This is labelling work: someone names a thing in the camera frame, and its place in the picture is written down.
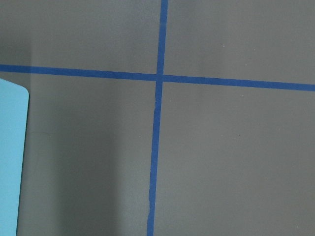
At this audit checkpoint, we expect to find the light blue plastic bin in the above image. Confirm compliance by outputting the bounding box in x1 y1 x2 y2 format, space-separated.
0 79 29 236

